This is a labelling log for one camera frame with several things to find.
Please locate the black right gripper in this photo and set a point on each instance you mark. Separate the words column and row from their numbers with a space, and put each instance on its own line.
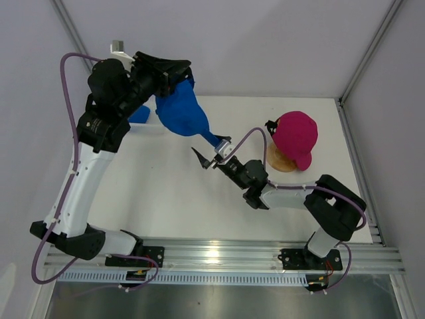
column 203, row 161

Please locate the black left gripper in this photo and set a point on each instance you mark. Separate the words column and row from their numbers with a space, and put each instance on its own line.
column 165, row 73

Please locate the blue cap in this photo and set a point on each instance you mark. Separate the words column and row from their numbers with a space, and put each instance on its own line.
column 181, row 113
column 140, row 116

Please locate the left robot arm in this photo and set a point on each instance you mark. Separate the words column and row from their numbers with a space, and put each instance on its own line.
column 118, row 87

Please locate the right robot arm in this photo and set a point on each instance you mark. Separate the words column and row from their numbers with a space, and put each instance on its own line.
column 338, row 211

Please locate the wooden hat stand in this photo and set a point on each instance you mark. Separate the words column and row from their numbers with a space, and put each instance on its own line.
column 279, row 161

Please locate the white plastic basket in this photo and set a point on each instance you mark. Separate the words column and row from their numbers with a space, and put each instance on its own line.
column 147, row 128

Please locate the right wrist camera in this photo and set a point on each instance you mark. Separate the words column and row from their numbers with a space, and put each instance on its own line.
column 224, row 150

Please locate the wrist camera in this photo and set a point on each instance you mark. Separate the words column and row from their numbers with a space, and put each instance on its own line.
column 117, row 52
column 224, row 150

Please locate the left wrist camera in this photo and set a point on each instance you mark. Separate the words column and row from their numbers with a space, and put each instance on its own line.
column 117, row 52

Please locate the left aluminium frame post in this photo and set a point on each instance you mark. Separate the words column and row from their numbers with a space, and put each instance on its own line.
column 69, row 26

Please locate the aluminium frame post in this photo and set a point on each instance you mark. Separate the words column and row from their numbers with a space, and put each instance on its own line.
column 378, row 36
column 69, row 26

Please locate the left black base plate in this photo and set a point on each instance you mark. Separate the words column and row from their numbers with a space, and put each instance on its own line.
column 155, row 253

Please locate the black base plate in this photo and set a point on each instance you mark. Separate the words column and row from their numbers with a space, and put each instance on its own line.
column 303, row 259
column 155, row 253

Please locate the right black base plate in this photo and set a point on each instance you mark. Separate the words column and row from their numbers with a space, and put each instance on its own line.
column 303, row 259

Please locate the white slotted cable duct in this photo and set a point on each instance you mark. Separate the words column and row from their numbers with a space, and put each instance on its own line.
column 184, row 277

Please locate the aluminium mounting rail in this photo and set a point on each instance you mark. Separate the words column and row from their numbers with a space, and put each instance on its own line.
column 262, row 256

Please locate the right aluminium frame post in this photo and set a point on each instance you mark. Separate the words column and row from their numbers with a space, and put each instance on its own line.
column 378, row 36

